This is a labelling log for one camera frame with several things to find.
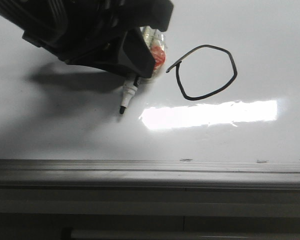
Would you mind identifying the red round magnet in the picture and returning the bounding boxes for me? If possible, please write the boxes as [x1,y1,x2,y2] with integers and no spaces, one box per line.
[150,45,166,71]

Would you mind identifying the grey aluminium whiteboard frame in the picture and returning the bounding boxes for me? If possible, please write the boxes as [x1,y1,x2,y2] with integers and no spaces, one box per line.
[0,159,300,191]

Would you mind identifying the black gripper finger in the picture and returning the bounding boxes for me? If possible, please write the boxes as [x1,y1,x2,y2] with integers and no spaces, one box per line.
[119,0,174,32]

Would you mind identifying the white black whiteboard marker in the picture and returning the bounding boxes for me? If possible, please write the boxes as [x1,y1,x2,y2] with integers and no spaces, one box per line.
[119,26,167,115]

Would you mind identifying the white whiteboard surface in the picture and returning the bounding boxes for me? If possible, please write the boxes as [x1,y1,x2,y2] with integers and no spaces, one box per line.
[0,0,300,163]

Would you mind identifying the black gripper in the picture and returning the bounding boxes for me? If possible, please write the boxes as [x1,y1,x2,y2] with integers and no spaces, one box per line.
[0,0,155,79]

